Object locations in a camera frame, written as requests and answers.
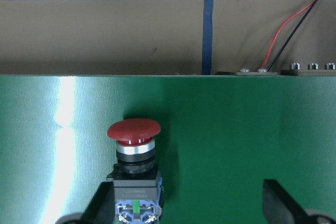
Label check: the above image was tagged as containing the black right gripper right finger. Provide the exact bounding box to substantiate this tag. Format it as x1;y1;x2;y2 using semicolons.
262;179;308;223

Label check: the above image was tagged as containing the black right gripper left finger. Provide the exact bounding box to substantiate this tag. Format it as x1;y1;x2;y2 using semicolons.
81;182;115;223

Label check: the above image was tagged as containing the red mushroom push button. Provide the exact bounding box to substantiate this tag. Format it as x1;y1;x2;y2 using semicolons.
107;119;163;223

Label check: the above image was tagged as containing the green conveyor belt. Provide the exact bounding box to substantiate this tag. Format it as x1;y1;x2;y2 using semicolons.
1;76;335;223

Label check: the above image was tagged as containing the red black wire pair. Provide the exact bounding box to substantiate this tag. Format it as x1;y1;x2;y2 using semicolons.
261;0;336;70

